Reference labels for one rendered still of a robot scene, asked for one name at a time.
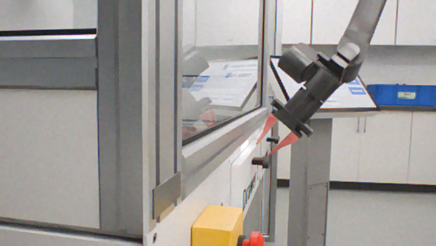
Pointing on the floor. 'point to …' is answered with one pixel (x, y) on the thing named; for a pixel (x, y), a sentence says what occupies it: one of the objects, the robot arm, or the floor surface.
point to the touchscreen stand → (310, 185)
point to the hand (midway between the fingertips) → (265, 146)
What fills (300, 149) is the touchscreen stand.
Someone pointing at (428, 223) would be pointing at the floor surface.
